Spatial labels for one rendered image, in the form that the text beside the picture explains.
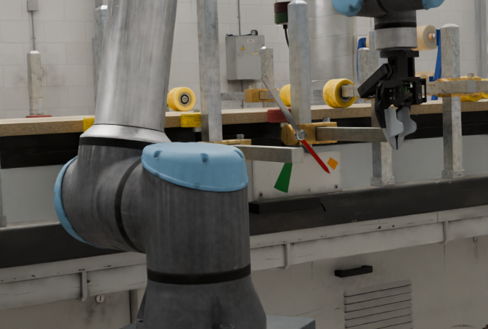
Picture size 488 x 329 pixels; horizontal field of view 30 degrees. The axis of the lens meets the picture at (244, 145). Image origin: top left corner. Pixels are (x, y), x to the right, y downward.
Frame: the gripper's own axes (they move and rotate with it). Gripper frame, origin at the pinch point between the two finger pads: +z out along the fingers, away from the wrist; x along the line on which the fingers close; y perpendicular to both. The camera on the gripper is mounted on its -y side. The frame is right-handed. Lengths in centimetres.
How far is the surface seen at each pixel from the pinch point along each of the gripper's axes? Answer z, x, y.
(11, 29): -103, 154, -750
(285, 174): 6.8, -11.0, -26.0
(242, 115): -7.5, -9.9, -46.1
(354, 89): -13.2, 23.1, -42.0
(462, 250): 37, 72, -53
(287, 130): -3.6, -8.8, -27.9
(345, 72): -33, 251, -337
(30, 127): -7, -66, -46
